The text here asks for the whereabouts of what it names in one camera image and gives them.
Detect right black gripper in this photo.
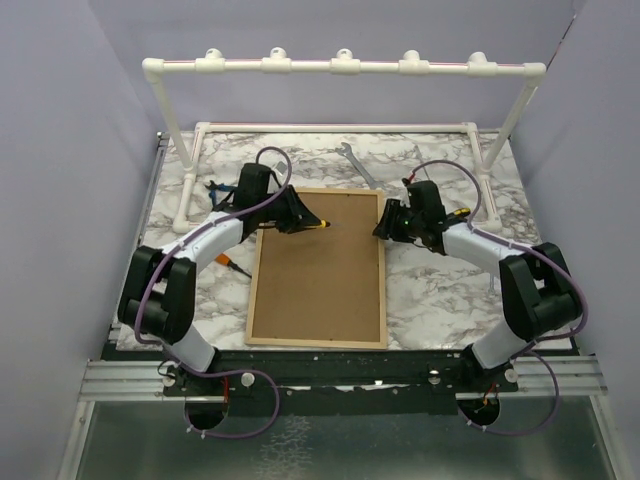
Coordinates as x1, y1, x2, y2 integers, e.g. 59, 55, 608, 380
373, 198, 425, 243

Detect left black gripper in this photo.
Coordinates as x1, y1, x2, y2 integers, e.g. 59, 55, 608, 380
256, 184, 320, 233

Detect wooden picture frame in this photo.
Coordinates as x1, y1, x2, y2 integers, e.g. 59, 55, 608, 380
245, 188, 388, 350

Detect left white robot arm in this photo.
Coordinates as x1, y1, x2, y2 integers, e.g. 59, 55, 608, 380
117, 163, 330, 395

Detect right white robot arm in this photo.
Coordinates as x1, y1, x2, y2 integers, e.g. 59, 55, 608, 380
373, 180, 588, 391

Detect black yellow screwdriver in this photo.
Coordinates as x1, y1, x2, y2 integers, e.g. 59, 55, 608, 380
447, 208, 472, 222

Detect large grey wrench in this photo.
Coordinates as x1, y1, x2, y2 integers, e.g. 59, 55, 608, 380
336, 142, 382, 190

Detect white PVC pipe rack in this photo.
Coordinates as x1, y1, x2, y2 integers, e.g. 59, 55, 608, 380
142, 47, 547, 234

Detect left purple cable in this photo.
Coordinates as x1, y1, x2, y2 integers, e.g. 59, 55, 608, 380
135, 145, 293, 439

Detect orange handled screwdriver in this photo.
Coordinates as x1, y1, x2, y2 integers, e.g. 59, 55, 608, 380
215, 253, 251, 278

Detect blue handled pliers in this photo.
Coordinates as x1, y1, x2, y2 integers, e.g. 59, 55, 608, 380
205, 180, 236, 211

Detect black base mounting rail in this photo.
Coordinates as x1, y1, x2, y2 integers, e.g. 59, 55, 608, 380
163, 350, 518, 417

